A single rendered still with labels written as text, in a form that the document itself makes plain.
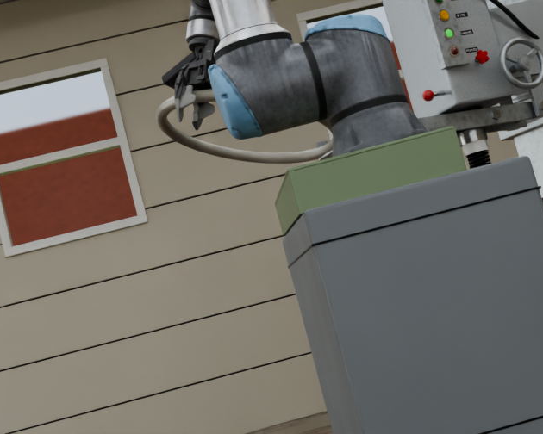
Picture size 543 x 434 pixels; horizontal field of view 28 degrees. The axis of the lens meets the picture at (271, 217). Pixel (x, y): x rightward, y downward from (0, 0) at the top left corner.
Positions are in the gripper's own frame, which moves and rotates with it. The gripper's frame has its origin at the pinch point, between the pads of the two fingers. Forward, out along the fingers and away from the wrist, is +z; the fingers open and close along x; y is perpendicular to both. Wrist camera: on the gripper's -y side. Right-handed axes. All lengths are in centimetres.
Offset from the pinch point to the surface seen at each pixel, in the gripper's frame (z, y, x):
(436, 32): -41, 34, 55
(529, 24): -53, 48, 83
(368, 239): 44, 78, -32
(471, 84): -30, 39, 67
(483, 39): -44, 41, 70
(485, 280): 48, 92, -18
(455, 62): -34, 37, 61
